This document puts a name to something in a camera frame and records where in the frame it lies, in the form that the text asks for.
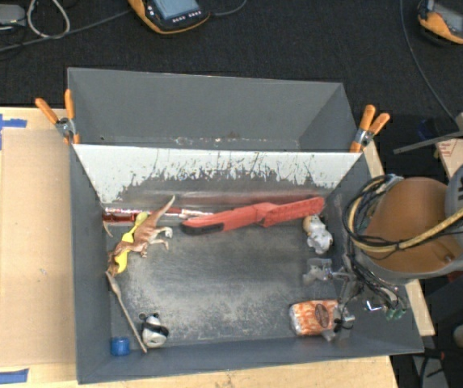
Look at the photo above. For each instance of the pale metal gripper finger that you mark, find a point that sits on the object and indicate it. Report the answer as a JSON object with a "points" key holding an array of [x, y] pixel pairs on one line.
{"points": [[318, 271], [342, 323]]}

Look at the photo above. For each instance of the orange and white packet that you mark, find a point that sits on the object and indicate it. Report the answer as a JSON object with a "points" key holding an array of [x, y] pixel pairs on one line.
{"points": [[310, 317]]}

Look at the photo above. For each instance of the white toy figure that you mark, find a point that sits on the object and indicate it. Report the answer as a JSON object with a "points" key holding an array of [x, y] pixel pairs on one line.
{"points": [[319, 237]]}

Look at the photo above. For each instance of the red-brown flat block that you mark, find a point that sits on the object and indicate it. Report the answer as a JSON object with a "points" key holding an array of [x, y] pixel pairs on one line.
{"points": [[255, 216]]}

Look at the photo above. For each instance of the grey metal bin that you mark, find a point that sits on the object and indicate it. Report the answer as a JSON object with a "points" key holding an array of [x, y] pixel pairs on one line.
{"points": [[223, 281]]}

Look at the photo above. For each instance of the black and white panda toy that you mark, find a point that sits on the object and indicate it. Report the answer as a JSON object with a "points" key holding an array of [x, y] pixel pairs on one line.
{"points": [[153, 333]]}

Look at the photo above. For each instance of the brown toy dinosaur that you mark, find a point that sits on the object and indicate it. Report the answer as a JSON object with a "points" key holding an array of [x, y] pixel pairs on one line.
{"points": [[144, 237]]}

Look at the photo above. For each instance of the thin wooden stick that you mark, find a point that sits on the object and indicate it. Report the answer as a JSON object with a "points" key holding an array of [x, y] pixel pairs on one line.
{"points": [[128, 315]]}

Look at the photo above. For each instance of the yellow plastic toy piece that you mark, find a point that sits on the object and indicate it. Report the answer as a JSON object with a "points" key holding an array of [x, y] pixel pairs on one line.
{"points": [[121, 259]]}

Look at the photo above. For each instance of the shiny red foil tube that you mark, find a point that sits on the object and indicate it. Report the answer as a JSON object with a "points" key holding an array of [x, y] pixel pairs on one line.
{"points": [[120, 214]]}

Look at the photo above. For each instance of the small blue cap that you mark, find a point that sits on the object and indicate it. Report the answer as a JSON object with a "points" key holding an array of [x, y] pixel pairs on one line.
{"points": [[120, 347]]}

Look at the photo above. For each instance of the brown cardboard board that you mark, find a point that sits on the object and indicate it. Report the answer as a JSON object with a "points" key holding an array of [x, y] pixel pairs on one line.
{"points": [[33, 237]]}

